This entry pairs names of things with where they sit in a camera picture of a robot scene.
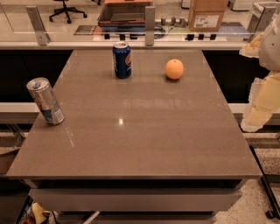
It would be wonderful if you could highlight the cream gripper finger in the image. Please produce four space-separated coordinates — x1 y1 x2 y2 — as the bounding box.
239 32 263 58
241 72 280 132

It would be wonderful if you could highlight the orange fruit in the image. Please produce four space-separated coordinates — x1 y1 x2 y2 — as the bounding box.
165 59 184 80

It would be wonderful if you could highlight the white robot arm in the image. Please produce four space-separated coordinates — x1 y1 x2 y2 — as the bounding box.
239 15 280 132

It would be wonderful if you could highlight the blue pepsi can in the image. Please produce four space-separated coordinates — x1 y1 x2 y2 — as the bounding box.
113 41 131 79

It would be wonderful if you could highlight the silver redbull can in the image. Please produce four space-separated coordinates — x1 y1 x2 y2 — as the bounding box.
26 77 65 125

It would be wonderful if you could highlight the cardboard box with label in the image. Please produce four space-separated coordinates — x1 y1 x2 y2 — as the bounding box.
188 0 228 32

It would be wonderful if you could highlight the grey metal tray box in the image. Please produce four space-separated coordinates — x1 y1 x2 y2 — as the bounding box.
98 0 153 25

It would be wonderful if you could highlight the grey table drawer unit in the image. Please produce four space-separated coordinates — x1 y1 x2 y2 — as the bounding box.
30 188 242 224

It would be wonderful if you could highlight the black office chair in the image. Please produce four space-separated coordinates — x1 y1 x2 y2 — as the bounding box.
49 0 88 24

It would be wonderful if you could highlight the yellow item under table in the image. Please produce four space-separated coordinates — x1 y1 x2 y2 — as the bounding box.
31 202 50 224

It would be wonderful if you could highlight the right metal glass post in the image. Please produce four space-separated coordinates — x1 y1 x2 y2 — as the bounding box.
248 6 277 41

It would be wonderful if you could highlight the metal glass post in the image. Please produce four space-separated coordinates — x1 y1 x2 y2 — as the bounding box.
25 6 50 46
248 6 277 41
145 6 155 46

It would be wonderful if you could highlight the middle metal glass post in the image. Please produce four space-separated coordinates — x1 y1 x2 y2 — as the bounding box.
145 6 155 46

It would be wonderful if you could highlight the left metal glass post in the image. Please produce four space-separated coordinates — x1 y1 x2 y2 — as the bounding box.
25 6 50 46

